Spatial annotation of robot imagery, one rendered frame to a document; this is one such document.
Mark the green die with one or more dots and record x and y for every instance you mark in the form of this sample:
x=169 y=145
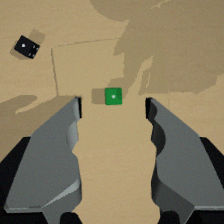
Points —
x=113 y=96

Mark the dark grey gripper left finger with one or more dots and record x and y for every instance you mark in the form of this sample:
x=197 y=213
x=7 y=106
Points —
x=40 y=177

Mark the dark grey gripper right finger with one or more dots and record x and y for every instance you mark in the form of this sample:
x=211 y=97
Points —
x=188 y=176

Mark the black die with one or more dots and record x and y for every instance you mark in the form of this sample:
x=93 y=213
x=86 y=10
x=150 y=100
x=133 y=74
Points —
x=26 y=47

